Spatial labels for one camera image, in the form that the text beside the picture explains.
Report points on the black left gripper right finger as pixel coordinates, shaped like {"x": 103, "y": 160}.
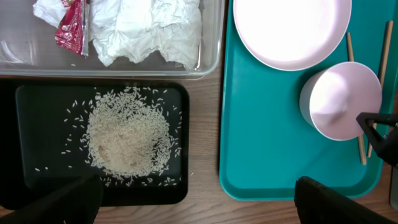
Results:
{"x": 316, "y": 203}

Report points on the pile of rice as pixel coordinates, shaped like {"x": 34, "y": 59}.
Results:
{"x": 128, "y": 135}

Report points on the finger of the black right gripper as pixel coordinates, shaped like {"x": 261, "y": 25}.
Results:
{"x": 385, "y": 146}

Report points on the white napkin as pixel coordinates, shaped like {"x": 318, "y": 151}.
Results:
{"x": 137, "y": 28}

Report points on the teal plastic tray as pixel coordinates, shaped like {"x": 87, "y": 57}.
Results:
{"x": 267, "y": 145}

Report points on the grey dishwasher rack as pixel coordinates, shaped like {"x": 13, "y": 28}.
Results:
{"x": 394, "y": 189}

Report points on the pink bowl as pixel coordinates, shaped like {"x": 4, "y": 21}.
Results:
{"x": 331, "y": 100}

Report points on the red sauce packet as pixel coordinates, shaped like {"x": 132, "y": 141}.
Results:
{"x": 73, "y": 31}

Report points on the black tray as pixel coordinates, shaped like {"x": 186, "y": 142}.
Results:
{"x": 18, "y": 96}

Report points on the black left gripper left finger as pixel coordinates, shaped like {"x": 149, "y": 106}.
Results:
{"x": 77, "y": 202}

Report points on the large pink plate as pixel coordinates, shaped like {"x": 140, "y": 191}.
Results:
{"x": 291, "y": 35}

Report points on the clear plastic bin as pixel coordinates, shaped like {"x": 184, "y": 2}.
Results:
{"x": 28, "y": 48}

